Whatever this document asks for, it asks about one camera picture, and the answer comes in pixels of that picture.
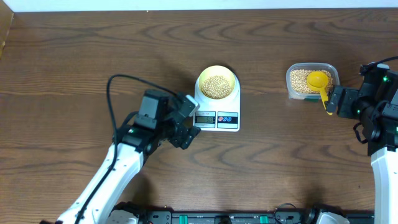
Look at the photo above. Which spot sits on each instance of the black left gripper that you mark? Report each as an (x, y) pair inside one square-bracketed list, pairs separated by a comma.
[(185, 136)]

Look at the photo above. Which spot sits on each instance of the pale yellow bowl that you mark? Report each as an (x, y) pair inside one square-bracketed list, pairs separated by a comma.
[(218, 70)]

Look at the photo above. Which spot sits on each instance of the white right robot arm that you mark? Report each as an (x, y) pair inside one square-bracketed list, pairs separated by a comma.
[(374, 105)]

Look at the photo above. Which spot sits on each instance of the soybeans in bowl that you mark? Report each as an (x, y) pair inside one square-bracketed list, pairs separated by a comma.
[(216, 87)]

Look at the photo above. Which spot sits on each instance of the yellow measuring scoop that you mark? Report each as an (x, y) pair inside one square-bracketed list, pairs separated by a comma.
[(317, 81)]

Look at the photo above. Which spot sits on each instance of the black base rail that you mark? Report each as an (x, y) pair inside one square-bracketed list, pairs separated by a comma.
[(124, 213)]

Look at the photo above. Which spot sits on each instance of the clear plastic container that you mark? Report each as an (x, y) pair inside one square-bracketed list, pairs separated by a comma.
[(310, 66)]

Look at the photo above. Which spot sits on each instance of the green tape strip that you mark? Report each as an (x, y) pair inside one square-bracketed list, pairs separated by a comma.
[(314, 100)]

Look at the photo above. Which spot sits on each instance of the white digital kitchen scale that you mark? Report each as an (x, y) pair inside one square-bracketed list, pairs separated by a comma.
[(217, 115)]

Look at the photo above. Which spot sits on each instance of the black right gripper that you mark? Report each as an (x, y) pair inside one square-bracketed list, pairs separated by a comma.
[(348, 96)]

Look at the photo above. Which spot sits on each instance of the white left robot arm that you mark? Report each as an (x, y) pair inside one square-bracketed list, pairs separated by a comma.
[(123, 161)]

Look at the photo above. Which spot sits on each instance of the soybeans in container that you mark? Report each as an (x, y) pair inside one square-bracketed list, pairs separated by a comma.
[(298, 79)]

